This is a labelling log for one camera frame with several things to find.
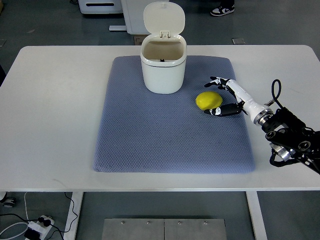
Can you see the grey floor socket cover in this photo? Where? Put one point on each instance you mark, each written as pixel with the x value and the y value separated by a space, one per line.
pixel 238 41

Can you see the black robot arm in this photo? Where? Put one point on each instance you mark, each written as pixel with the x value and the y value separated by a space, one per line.
pixel 291 141

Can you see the white appliance in background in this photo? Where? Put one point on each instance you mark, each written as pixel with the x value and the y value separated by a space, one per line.
pixel 100 6

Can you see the left white table leg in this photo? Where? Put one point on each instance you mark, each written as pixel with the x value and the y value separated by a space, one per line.
pixel 73 216

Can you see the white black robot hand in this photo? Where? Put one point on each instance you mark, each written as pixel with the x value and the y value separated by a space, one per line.
pixel 258 113

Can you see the grey metal floor plate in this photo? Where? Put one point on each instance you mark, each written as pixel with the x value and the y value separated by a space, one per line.
pixel 163 229

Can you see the right white table leg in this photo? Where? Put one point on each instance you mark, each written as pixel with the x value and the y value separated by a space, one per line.
pixel 256 215

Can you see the white table leg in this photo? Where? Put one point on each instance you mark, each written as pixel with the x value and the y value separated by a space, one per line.
pixel 256 215
pixel 73 216

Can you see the black and white sneaker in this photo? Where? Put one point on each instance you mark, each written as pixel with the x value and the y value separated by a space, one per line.
pixel 222 10

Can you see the blue textured mat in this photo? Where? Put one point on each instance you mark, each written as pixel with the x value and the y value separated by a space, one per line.
pixel 144 132

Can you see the white cabinet in background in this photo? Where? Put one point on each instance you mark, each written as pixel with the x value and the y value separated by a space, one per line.
pixel 133 12

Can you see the white trash bin with lid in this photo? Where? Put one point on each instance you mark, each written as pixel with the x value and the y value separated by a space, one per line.
pixel 164 52

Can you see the cardboard box behind table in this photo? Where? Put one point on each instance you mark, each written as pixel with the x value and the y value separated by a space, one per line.
pixel 138 39

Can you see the grey caster wheel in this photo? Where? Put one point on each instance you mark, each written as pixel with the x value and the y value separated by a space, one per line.
pixel 7 201

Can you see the white power strip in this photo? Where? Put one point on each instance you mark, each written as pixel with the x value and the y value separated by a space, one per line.
pixel 38 230

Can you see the yellow lemon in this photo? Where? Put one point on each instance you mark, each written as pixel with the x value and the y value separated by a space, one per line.
pixel 208 100

